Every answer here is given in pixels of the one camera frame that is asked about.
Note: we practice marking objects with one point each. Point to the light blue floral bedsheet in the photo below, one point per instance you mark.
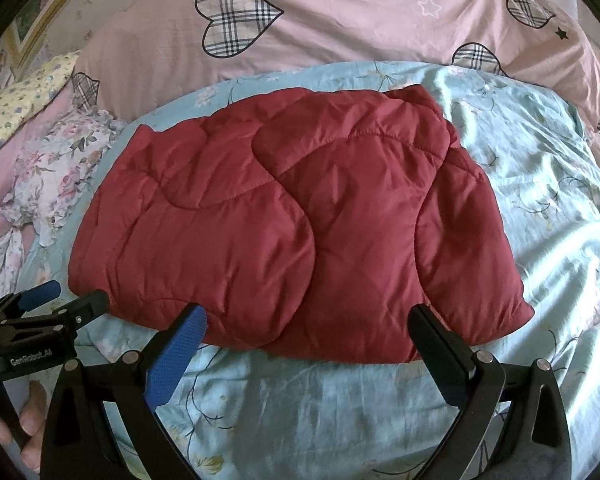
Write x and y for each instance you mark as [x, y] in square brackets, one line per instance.
[530, 210]

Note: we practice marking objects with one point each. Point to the person's left hand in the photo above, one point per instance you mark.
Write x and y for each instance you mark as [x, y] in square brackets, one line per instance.
[30, 425]

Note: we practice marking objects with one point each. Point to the yellow floral pillow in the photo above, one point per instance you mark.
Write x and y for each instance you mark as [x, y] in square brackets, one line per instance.
[25, 95]

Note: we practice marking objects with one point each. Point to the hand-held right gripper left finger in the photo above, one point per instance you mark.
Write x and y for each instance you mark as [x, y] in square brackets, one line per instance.
[175, 360]

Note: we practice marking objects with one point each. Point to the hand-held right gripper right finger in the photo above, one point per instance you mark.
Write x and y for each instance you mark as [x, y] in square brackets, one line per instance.
[442, 357]

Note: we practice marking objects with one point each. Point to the framed wall picture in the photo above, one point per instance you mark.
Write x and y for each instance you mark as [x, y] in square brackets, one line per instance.
[55, 5]

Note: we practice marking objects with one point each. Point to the red quilted jacket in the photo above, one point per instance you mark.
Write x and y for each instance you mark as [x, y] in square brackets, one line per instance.
[280, 230]

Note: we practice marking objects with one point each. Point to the floral ruffled cloth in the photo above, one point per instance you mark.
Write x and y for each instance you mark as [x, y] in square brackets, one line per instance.
[65, 160]

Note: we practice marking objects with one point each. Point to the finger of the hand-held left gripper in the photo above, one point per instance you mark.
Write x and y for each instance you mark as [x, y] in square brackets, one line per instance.
[87, 307]
[40, 295]

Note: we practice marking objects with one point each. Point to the pink duvet with plaid hearts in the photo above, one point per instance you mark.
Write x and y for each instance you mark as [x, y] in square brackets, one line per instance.
[355, 15]

